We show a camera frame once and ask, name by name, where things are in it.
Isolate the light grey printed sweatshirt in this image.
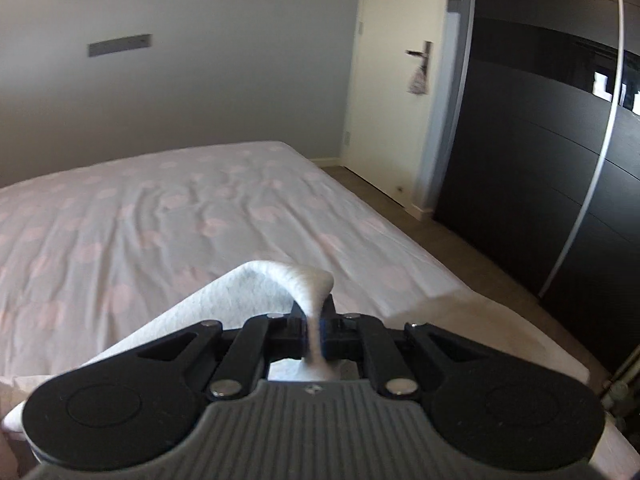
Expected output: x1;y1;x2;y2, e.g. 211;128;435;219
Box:
0;259;362;434

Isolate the bed with pink-dotted sheet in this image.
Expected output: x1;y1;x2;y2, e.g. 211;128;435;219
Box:
1;142;589;382

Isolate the black sliding wardrobe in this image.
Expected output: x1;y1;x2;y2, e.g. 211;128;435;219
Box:
435;0;639;372

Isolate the cream room door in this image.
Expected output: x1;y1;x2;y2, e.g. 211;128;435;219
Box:
342;0;447;210

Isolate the small pouch hanging on handle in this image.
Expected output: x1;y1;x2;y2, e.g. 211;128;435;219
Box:
408;64;428;96

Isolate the black door handle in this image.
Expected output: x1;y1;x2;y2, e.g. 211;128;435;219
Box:
406;40;433;77

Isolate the grey wall plate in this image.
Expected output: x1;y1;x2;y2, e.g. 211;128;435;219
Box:
88;34;153;58

